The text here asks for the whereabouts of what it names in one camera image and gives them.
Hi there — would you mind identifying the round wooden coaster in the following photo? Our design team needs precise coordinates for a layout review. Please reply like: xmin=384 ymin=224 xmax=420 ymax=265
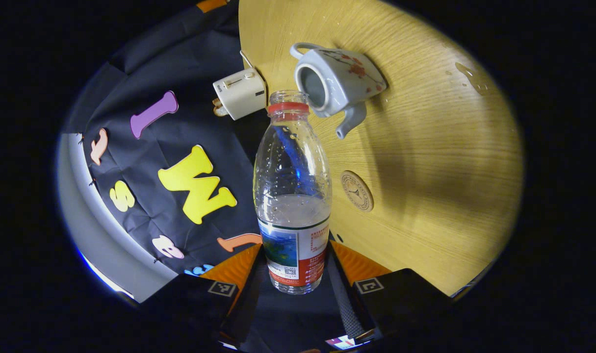
xmin=340 ymin=170 xmax=375 ymax=212

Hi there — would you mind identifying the white toaster cable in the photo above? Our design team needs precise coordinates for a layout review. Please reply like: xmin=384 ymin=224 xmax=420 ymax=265
xmin=240 ymin=49 xmax=259 ymax=74

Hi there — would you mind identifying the black backdrop cloth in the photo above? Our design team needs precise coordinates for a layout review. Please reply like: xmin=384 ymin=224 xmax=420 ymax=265
xmin=62 ymin=0 xmax=265 ymax=276

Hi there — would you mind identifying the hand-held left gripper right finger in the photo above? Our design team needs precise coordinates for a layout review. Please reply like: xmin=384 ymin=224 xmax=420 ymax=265
xmin=326 ymin=240 xmax=451 ymax=344

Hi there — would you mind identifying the white ceramic teacup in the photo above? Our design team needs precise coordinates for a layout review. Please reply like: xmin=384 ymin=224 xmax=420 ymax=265
xmin=290 ymin=43 xmax=388 ymax=140

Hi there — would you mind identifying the white toaster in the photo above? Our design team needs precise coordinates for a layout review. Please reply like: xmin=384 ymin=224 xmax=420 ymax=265
xmin=212 ymin=68 xmax=268 ymax=121

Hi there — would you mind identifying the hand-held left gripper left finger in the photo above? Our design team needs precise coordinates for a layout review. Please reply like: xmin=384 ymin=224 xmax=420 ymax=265
xmin=146 ymin=243 xmax=267 ymax=346

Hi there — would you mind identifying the computer monitor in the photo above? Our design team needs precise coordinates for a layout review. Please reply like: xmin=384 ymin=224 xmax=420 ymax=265
xmin=326 ymin=335 xmax=358 ymax=350

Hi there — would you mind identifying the clear plastic water bottle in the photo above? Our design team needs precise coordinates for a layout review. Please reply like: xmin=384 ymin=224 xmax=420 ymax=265
xmin=253 ymin=90 xmax=333 ymax=295

